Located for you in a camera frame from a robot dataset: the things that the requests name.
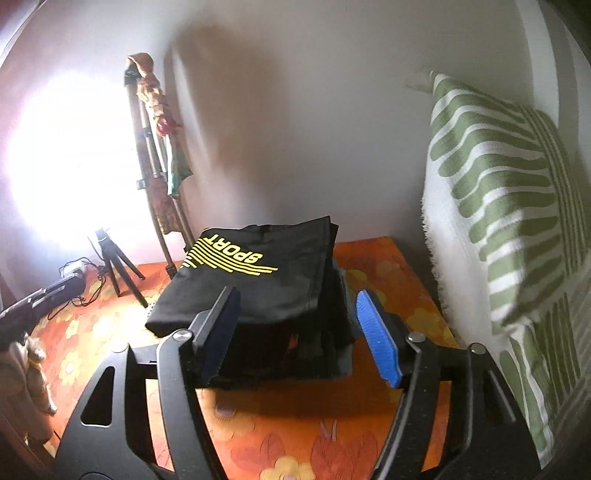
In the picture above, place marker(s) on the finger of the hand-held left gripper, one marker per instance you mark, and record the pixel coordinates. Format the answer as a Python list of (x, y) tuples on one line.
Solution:
[(67, 286)]

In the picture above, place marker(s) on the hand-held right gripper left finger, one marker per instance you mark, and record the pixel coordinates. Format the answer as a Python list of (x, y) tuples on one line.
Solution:
[(221, 327)]

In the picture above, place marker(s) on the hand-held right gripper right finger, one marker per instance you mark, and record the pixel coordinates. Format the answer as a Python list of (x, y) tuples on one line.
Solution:
[(378, 332)]

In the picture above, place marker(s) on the black shirt yellow sport print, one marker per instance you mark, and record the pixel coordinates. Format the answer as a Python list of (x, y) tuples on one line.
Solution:
[(258, 281)]

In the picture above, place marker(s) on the stack of dark clothes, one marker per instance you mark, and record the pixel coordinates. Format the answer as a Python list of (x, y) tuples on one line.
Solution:
[(300, 350)]

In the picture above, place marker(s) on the person's left hand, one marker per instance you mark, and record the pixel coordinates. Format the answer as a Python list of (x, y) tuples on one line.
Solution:
[(39, 374)]

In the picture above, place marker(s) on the white power strip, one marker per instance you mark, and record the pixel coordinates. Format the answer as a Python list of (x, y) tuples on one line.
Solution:
[(74, 266)]

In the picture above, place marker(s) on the small black tripod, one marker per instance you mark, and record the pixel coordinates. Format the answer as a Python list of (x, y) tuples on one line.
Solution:
[(113, 263)]

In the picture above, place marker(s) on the white fringed blanket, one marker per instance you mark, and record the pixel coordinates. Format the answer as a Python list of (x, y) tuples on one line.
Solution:
[(450, 258)]

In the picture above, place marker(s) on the orange floral bedsheet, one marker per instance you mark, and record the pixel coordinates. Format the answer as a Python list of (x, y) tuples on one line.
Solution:
[(286, 434)]

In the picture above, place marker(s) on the bright round lamp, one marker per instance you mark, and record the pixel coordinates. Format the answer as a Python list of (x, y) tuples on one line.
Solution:
[(69, 161)]

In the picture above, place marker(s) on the tall tripod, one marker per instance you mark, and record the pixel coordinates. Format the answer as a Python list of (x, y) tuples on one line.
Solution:
[(154, 184)]

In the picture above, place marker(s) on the teal green cloth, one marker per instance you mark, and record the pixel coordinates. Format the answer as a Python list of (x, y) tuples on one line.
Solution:
[(178, 170)]

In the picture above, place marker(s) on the green striped cushion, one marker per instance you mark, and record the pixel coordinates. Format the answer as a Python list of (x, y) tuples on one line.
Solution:
[(549, 369)]

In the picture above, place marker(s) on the green striped pillow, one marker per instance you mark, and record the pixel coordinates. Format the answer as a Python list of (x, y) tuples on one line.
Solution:
[(508, 198)]

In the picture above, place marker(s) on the orange patterned cloth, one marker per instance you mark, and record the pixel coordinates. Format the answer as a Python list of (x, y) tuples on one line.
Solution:
[(150, 87)]

